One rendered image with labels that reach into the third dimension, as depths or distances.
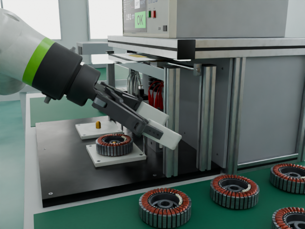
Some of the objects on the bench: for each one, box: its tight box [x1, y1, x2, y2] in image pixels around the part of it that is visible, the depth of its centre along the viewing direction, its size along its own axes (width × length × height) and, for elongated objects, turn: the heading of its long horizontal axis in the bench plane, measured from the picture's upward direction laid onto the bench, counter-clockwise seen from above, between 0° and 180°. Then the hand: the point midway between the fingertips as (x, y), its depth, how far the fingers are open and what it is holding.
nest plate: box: [75, 121, 123, 139], centre depth 116 cm, size 15×15×1 cm
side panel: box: [222, 55, 305, 175], centre depth 87 cm, size 28×3×32 cm, turn 111°
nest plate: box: [86, 142, 146, 167], centre depth 94 cm, size 15×15×1 cm
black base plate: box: [35, 116, 221, 208], centre depth 106 cm, size 47×64×2 cm
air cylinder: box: [148, 137, 163, 153], centre depth 99 cm, size 5×8×6 cm
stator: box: [139, 188, 192, 228], centre depth 66 cm, size 11×11×4 cm
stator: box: [210, 174, 260, 209], centre depth 73 cm, size 11×11×4 cm
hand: (166, 128), depth 62 cm, fingers open, 13 cm apart
